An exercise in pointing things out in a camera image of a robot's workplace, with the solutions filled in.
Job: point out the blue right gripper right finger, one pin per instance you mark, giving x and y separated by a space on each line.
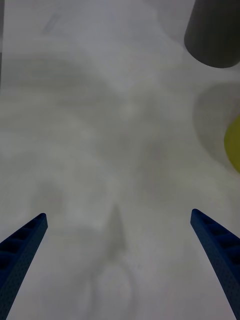
220 252

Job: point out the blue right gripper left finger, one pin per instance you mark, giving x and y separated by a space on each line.
18 255

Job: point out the grey plastic bin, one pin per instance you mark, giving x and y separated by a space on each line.
215 32

